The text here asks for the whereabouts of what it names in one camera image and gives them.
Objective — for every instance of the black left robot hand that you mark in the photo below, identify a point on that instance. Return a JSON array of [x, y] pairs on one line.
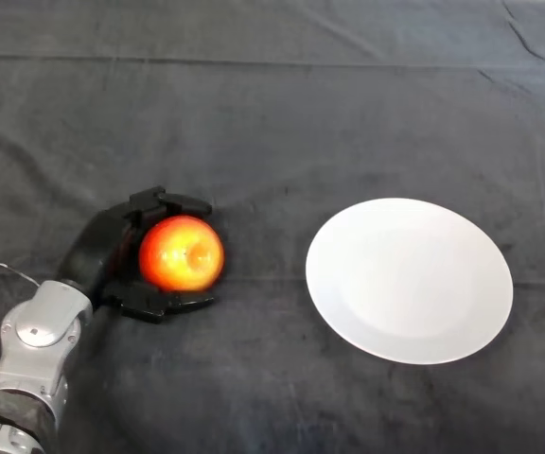
[[95, 246]]

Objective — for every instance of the red yellow apple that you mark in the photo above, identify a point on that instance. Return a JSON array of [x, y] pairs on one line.
[[173, 265]]

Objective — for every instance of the white round plate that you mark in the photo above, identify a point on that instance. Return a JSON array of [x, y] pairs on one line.
[[409, 284]]

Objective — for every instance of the black cloth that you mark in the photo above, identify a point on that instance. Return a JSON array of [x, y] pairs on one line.
[[272, 118]]

